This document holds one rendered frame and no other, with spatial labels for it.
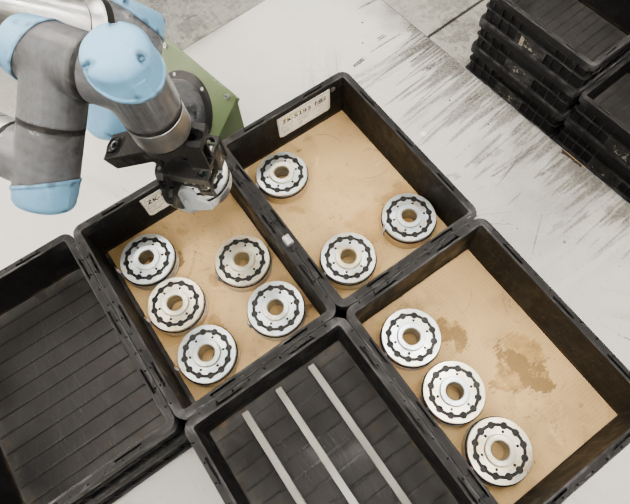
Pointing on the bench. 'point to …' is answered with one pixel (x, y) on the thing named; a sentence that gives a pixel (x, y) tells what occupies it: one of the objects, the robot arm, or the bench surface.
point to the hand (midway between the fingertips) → (191, 193)
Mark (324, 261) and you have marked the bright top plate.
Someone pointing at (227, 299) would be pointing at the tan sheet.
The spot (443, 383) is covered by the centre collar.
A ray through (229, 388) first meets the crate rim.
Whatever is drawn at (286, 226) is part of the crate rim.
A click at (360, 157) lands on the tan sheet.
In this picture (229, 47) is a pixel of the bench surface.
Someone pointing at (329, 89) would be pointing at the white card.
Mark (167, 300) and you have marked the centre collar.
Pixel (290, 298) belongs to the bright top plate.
